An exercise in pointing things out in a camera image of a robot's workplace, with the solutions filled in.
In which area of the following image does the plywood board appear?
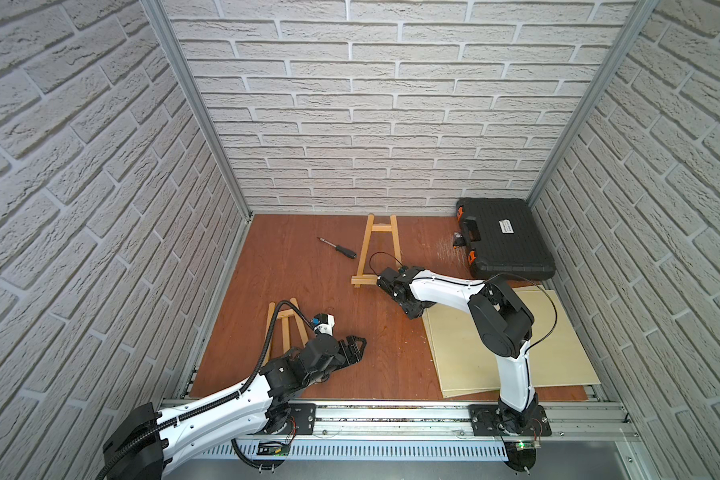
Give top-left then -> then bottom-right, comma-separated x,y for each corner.
422,289 -> 601,394
419,284 -> 601,400

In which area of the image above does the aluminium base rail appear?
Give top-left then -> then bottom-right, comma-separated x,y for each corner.
163,400 -> 659,479

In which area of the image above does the black plastic tool case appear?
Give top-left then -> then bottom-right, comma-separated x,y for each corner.
456,198 -> 556,281

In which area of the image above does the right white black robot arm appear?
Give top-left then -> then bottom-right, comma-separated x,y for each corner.
376,266 -> 538,428

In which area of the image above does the black screwdriver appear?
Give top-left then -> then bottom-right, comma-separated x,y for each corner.
318,237 -> 357,259

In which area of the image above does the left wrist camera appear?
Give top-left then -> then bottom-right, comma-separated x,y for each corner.
311,313 -> 335,335

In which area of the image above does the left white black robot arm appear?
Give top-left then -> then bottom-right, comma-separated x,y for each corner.
96,333 -> 367,479

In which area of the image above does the right thin black cable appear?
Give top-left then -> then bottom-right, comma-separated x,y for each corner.
368,250 -> 559,361

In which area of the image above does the wooden easel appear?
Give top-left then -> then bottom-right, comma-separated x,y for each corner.
350,214 -> 402,289
263,307 -> 309,364

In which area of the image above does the small black orange tool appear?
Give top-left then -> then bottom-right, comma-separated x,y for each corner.
452,232 -> 466,248

